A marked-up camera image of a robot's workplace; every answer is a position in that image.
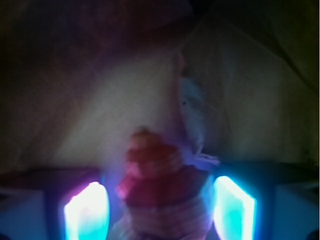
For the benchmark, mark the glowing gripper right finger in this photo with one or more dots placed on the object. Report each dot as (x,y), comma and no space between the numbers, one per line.
(244,202)

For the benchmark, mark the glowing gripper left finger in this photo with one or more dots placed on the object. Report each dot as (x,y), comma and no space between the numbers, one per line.
(77,206)

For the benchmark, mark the orange spiral conch shell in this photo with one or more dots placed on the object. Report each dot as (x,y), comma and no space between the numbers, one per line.
(163,198)

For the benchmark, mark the brown paper bag tray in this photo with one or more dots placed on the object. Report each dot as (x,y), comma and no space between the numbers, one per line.
(235,79)

